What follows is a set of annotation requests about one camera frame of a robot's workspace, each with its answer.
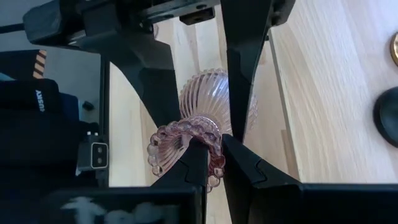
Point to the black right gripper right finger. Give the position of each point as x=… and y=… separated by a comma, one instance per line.
x=255, y=193

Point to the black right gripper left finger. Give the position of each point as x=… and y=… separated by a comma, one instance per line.
x=189, y=193

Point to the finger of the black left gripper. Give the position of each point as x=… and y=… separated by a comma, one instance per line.
x=155, y=68
x=242, y=62

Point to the pink ribbed glass candle holder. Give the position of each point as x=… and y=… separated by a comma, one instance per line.
x=202, y=93

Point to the tall gold candlestick holder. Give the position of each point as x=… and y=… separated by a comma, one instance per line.
x=395, y=49

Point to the tall black candlestick holder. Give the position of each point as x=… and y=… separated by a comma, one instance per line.
x=388, y=118

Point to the black box with orange stripes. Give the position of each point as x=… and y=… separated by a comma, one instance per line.
x=18, y=63

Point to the wooden riser shelf black legs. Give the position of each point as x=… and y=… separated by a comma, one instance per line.
x=326, y=93

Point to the black Husky bag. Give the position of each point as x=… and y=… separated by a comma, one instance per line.
x=31, y=99

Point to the black aluminium table frame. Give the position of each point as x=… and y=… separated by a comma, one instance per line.
x=105, y=93

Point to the black table-level camera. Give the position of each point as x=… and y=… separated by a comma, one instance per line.
x=99, y=155

